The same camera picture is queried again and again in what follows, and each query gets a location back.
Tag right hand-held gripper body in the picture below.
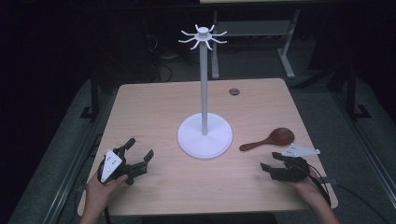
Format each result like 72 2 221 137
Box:
269 144 321 183

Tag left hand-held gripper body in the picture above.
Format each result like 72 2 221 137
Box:
97 146 148 187

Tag brown wooden spoon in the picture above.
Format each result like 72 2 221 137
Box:
238 127 295 152

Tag white hook stand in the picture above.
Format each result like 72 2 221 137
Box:
177 23 233 161

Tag person's right hand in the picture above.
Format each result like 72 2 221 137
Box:
288 169 332 209

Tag person's left hand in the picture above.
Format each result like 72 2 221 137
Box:
85 173 130 214

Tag black metal stand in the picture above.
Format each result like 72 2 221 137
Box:
345 63 372 121
79 77 101 121

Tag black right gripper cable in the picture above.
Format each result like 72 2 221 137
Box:
298 163 332 208

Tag black cable with grey plug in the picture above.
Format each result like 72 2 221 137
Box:
322 176 386 224

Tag black floor cables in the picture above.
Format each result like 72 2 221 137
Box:
145 33 174 82

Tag white metal desk frame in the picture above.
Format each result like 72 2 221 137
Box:
210 8 303 80

